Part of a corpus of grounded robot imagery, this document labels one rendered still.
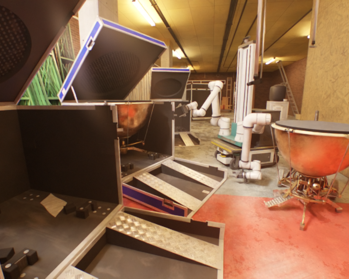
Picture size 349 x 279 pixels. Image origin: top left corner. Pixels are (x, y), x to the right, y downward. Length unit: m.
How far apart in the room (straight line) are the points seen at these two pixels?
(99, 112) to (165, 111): 1.42
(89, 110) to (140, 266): 1.11
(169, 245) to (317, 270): 0.91
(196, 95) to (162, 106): 5.90
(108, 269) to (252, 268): 0.86
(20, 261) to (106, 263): 0.45
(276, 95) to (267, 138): 2.26
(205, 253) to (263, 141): 2.02
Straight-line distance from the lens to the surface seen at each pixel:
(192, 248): 1.41
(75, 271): 1.23
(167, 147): 2.81
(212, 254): 1.42
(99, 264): 1.41
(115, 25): 2.23
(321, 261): 1.67
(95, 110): 1.51
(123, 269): 1.35
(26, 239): 1.54
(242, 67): 3.16
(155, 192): 2.01
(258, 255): 1.53
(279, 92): 5.16
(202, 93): 8.73
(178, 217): 1.51
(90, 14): 3.50
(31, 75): 1.92
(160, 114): 2.80
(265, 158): 3.02
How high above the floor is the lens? 1.01
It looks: 12 degrees down
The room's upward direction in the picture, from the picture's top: straight up
